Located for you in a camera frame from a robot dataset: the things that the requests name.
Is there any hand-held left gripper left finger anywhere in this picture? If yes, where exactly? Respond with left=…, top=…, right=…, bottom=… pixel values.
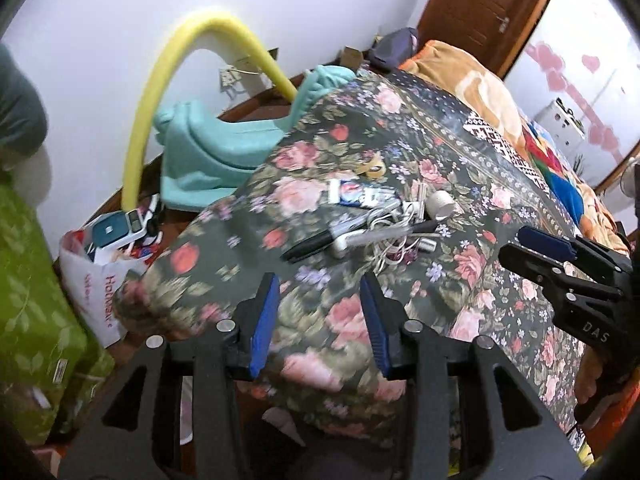
left=57, top=272, right=281, bottom=480

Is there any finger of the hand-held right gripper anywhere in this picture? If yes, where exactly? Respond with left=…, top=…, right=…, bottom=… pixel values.
left=517, top=226, right=626, bottom=273
left=498, top=242, right=591, bottom=306

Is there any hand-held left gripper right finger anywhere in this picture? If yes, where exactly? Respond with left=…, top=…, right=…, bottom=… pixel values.
left=359, top=272, right=586, bottom=480

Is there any black marker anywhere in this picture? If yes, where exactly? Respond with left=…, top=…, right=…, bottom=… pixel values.
left=281, top=227, right=351, bottom=262

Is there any clear plastic pen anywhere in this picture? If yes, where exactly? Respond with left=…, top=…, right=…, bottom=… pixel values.
left=345, top=220, right=443, bottom=247

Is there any white tape roll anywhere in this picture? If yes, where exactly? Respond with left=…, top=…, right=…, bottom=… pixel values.
left=425, top=190, right=457, bottom=221

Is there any white earphone cable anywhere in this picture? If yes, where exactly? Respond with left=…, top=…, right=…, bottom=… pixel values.
left=332, top=180, right=441, bottom=273

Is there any toothpaste tube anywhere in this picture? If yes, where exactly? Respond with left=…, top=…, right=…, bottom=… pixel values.
left=327, top=178, right=401, bottom=209

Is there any person's right hand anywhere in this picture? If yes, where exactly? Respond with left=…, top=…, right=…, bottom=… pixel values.
left=574, top=347, right=609, bottom=407

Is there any colourful patterned blanket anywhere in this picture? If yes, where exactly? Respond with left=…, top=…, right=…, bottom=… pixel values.
left=520, top=115, right=601, bottom=226

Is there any dark floral blanket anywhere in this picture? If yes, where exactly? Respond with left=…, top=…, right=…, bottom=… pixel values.
left=112, top=67, right=631, bottom=461

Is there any white plastic bag red print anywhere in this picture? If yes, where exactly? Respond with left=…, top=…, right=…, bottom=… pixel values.
left=59, top=230, right=151, bottom=351

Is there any orange plush blanket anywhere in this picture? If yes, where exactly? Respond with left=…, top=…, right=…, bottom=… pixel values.
left=400, top=40, right=631, bottom=256

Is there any white and teal box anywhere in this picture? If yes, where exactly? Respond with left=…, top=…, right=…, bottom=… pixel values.
left=82, top=212, right=146, bottom=266

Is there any wardrobe door with pink hearts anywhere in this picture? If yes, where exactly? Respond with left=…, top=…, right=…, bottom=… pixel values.
left=502, top=0, right=640, bottom=191

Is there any green leaf-print cloth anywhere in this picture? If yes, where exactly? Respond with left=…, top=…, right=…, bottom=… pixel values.
left=0, top=170, right=116, bottom=446

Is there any dark grey bag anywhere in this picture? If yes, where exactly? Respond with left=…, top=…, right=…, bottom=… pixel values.
left=370, top=27, right=421, bottom=71

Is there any brown wooden door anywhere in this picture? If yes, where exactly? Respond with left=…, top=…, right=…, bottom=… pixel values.
left=415, top=0, right=558, bottom=78

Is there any yellow foam tube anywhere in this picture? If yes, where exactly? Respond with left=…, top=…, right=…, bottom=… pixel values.
left=121, top=11, right=301, bottom=213

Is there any white wall socket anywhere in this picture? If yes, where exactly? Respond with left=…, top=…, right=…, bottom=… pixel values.
left=219, top=57, right=261, bottom=96

